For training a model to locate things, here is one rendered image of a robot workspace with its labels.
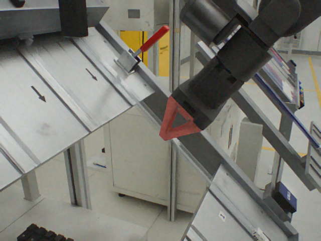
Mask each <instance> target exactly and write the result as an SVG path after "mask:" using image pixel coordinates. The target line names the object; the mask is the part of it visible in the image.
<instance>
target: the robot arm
mask: <svg viewBox="0 0 321 241"><path fill-rule="evenodd" d="M320 16H321V0H261V2H260V5H259V9H258V11H257V10H256V9H254V8H253V7H252V6H251V5H250V4H249V3H248V2H245V1H244V0H188V1H187V3H186V4H185V6H184V7H183V9H182V11H181V14H180V20H181V21H182V22H183V23H184V24H185V25H186V26H187V27H188V28H189V29H191V30H192V31H193V33H194V34H195V35H196V36H197V37H198V38H199V39H200V40H202V41H203V42H204V43H205V44H206V46H207V47H208V48H211V47H213V46H215V45H217V46H219V45H220V44H222V43H223V42H224V41H225V40H226V39H227V38H228V37H229V36H230V35H231V33H233V32H234V31H235V30H236V29H237V27H238V26H239V25H240V26H241V28H240V29H239V30H238V31H237V32H236V33H235V34H234V35H233V36H232V37H231V38H230V40H228V41H227V43H226V44H225V45H224V46H223V47H222V48H221V49H220V50H219V51H218V52H217V55H215V56H214V57H213V58H212V59H211V60H210V61H209V62H208V63H207V64H206V65H205V66H204V67H203V68H202V69H201V70H200V72H199V73H197V74H196V75H194V76H193V77H191V78H190V79H188V80H187V81H185V82H183V83H182V84H180V85H179V86H178V87H177V88H176V89H175V90H174V91H173V92H172V94H171V95H170V97H169V98H168V103H167V107H166V110H165V115H164V119H163V123H162V126H161V129H160V132H159V136H160V137H161V138H162V139H163V140H164V141H167V140H170V139H174V138H178V137H181V136H183V135H188V134H192V133H197V132H201V131H203V130H204V129H205V128H207V127H208V126H209V125H210V124H211V123H212V122H213V121H214V120H215V118H216V117H217V115H218V114H219V113H220V111H221V110H222V108H223V107H224V106H225V104H226V102H227V100H228V99H229V98H230V97H232V96H233V95H234V94H235V93H236V92H237V91H238V90H239V89H240V88H241V87H242V85H243V84H244V83H245V82H247V81H249V80H250V79H251V77H253V76H254V75H255V74H256V73H257V72H258V71H259V70H260V69H261V68H262V67H264V66H265V65H266V64H267V63H268V62H269V61H270V60H271V59H272V58H273V57H274V53H273V52H272V51H271V48H272V47H273V46H274V45H275V44H274V43H276V42H277V41H278V40H279V39H281V38H282V37H288V36H292V35H294V34H296V33H299V32H300V31H302V30H303V29H304V28H306V27H307V26H308V25H309V24H311V23H312V22H313V21H315V20H316V19H317V18H319V17H320ZM178 112H179V113H180V114H181V115H182V116H183V117H184V118H185V119H186V120H187V121H188V122H187V123H184V124H182V125H180V126H179V127H176V128H172V124H173V121H174V119H175V117H176V115H177V113H178ZM168 129H169V130H170V131H171V132H170V133H169V132H168Z"/></svg>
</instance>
